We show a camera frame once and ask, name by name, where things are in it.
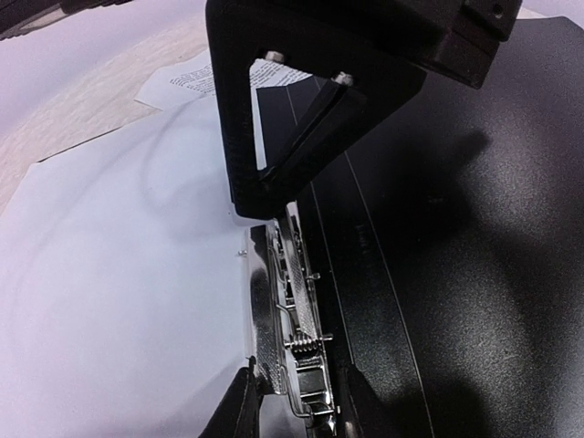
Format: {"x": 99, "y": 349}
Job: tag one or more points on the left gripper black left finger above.
{"x": 237, "y": 415}

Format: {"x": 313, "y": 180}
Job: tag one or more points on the white sheet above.
{"x": 122, "y": 284}

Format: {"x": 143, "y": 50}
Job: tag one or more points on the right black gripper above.
{"x": 457, "y": 39}

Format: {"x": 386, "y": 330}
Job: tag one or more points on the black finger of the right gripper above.
{"x": 360, "y": 59}

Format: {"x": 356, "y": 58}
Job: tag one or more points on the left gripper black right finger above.
{"x": 362, "y": 412}

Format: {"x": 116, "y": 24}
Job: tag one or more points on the printed text sheet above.
{"x": 193, "y": 79}

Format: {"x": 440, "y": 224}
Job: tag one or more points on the black folder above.
{"x": 441, "y": 254}

